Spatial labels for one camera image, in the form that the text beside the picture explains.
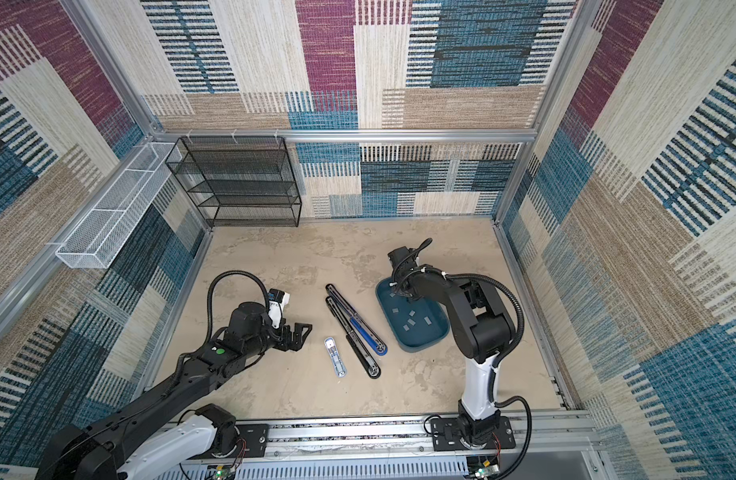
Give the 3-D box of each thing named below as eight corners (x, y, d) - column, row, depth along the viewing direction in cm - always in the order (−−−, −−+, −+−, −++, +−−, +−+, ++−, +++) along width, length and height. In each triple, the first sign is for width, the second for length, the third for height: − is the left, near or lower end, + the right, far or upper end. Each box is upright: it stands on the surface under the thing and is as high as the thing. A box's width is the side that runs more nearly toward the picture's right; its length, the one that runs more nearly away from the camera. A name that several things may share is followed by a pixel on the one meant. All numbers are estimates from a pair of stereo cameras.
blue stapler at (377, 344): (380, 358, 88) (380, 355, 86) (324, 291, 102) (323, 287, 100) (388, 351, 89) (389, 348, 87) (332, 286, 103) (332, 281, 101)
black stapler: (373, 380, 84) (373, 377, 82) (322, 306, 99) (321, 301, 97) (384, 372, 86) (384, 368, 83) (333, 300, 101) (332, 295, 98)
